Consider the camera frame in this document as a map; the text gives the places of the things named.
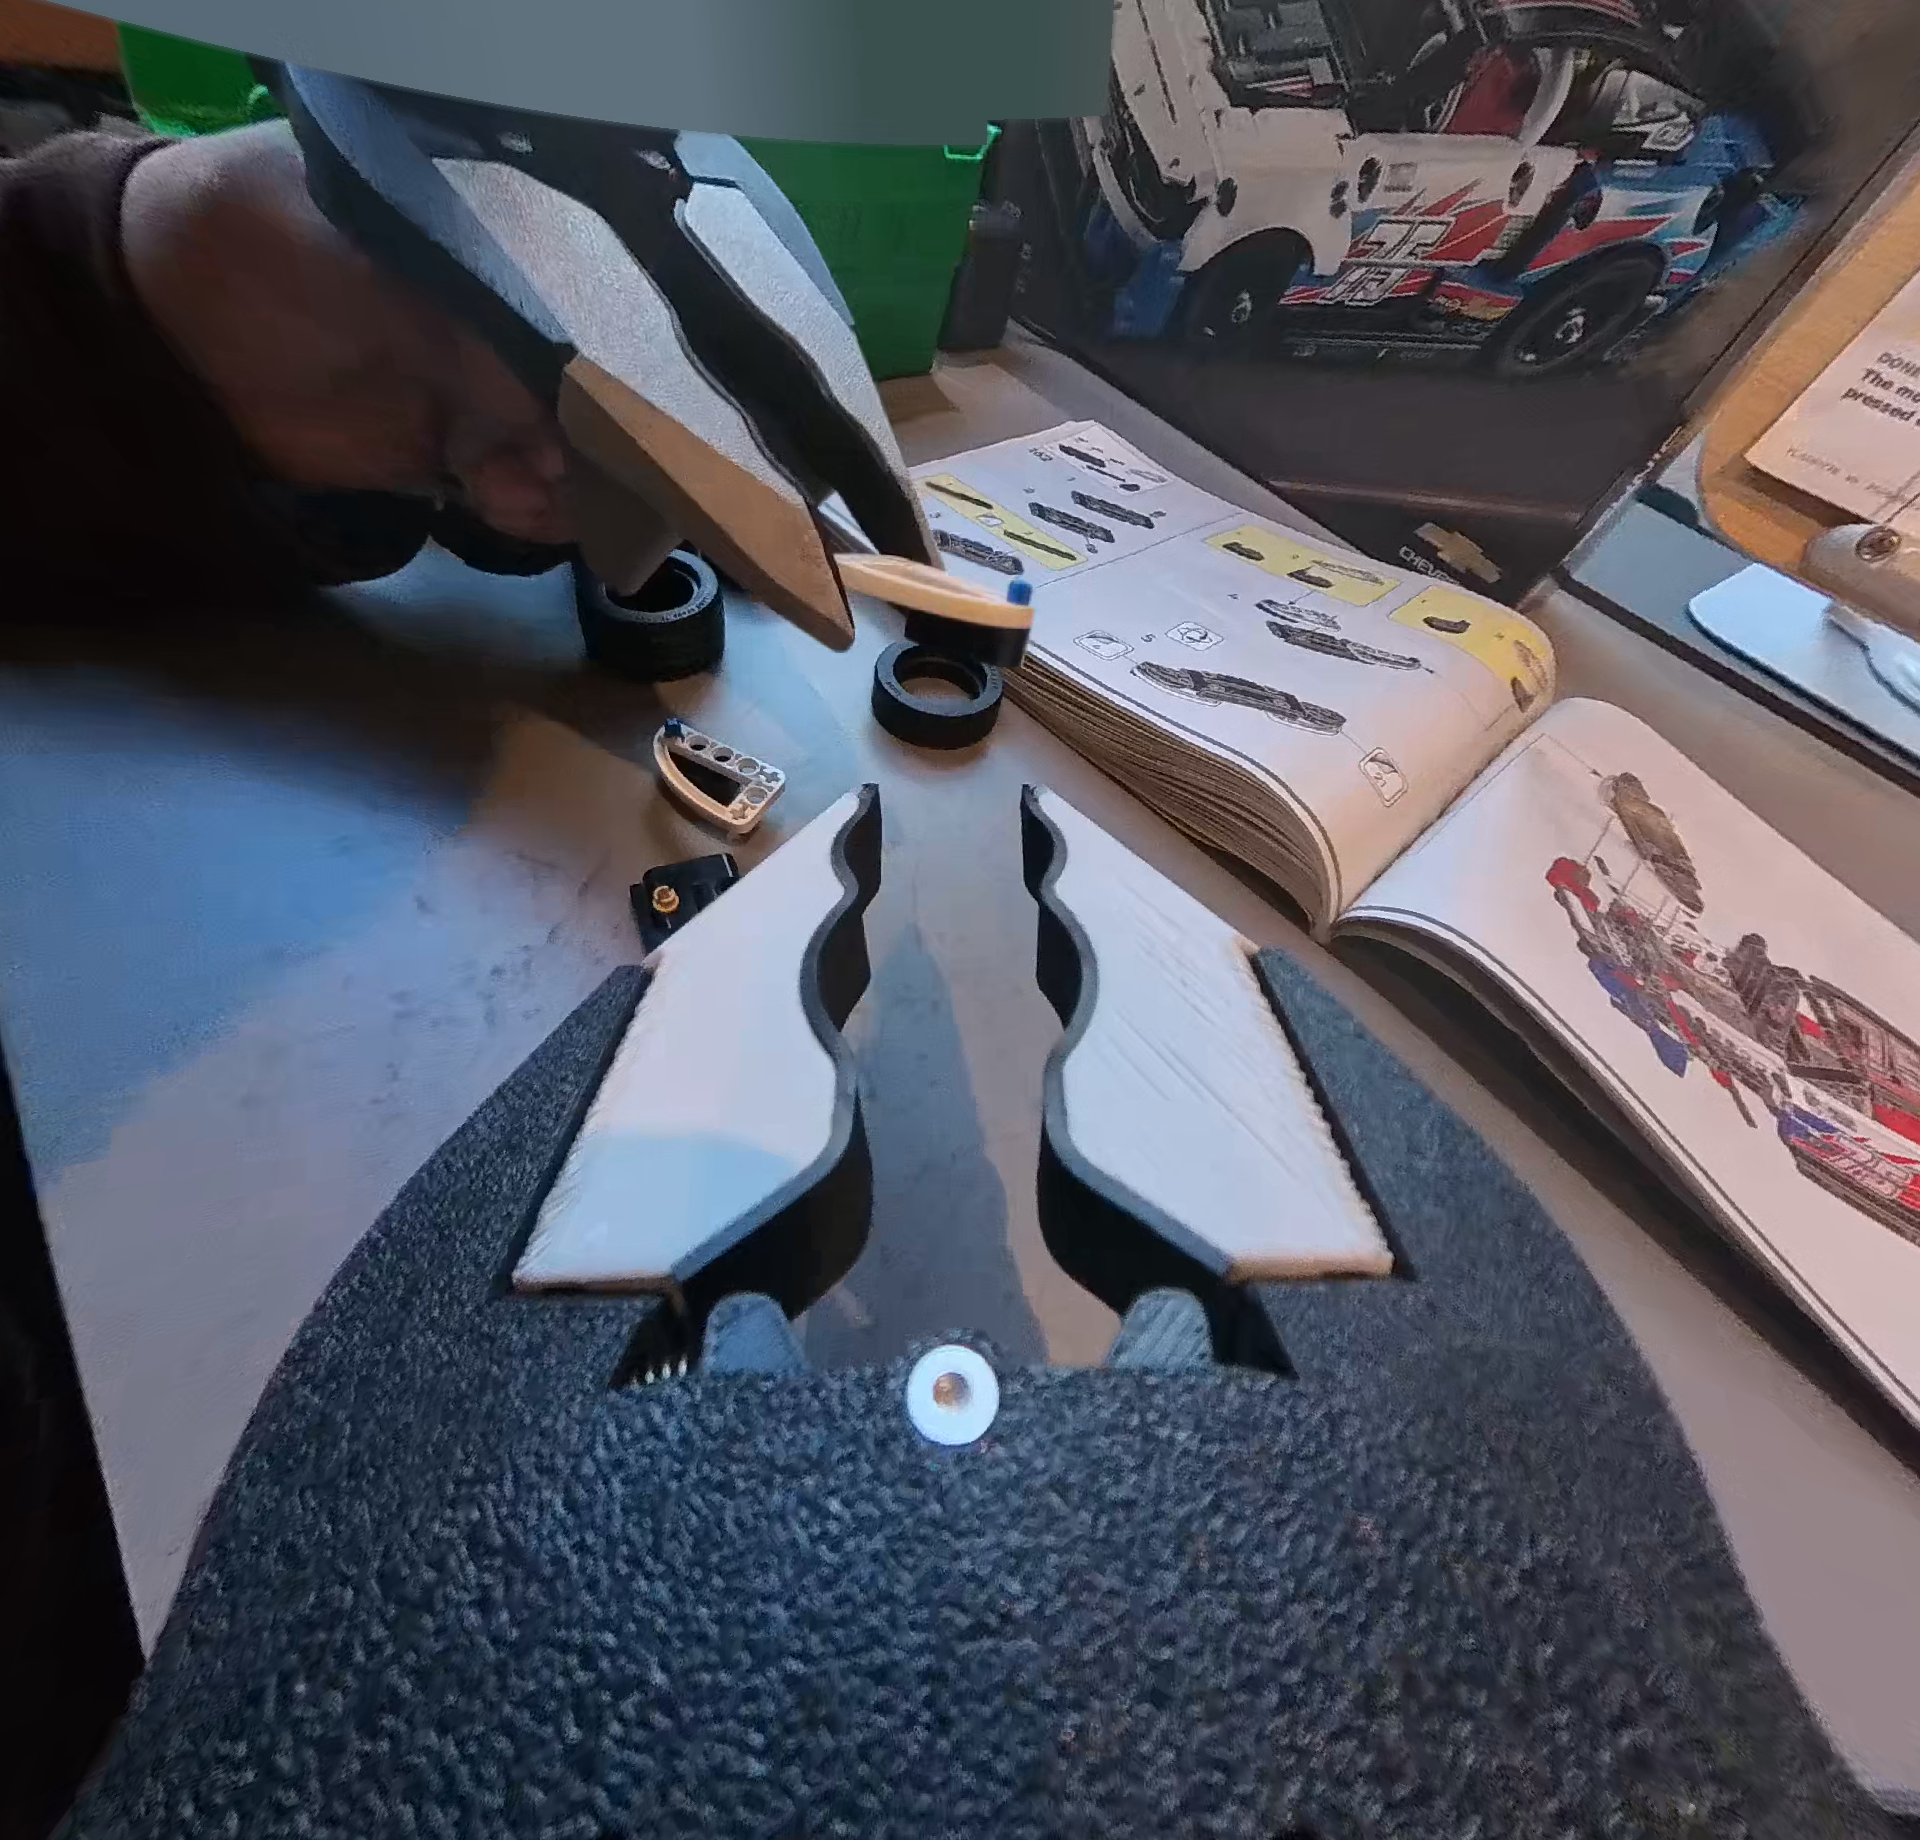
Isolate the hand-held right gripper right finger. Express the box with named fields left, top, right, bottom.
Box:
left=1021, top=784, right=1395, bottom=1283

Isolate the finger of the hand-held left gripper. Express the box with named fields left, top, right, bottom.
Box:
left=435, top=158, right=860, bottom=654
left=675, top=166, right=947, bottom=575

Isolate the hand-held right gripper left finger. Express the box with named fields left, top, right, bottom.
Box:
left=512, top=784, right=887, bottom=1316

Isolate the green plastic bin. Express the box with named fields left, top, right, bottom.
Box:
left=116, top=23, right=1004, bottom=382

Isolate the black panel brick with pins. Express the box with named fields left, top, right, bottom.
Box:
left=628, top=853, right=742, bottom=955

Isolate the white curved brick with pin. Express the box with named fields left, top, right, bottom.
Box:
left=651, top=719, right=789, bottom=840

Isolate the plain white curved brick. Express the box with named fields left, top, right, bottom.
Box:
left=832, top=548, right=1036, bottom=633

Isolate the person's left forearm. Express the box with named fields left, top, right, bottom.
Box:
left=0, top=130, right=453, bottom=626

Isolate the grey desk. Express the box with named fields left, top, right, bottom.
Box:
left=0, top=324, right=1920, bottom=1813

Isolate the person's left hand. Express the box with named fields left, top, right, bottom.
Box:
left=119, top=122, right=575, bottom=545

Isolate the dark cylindrical bottle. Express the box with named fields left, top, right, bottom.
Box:
left=945, top=196, right=1030, bottom=357

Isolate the black toy tyre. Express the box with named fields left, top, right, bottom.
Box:
left=577, top=548, right=730, bottom=680
left=871, top=640, right=1004, bottom=745

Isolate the open instruction booklet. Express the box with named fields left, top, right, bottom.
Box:
left=855, top=420, right=1920, bottom=1428

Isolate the toy car set box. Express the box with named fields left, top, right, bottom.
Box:
left=991, top=0, right=1893, bottom=609

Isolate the person's clothed body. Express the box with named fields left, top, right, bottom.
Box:
left=0, top=1046, right=151, bottom=1840

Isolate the instruction sheet on stand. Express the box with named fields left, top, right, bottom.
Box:
left=1560, top=166, right=1920, bottom=784

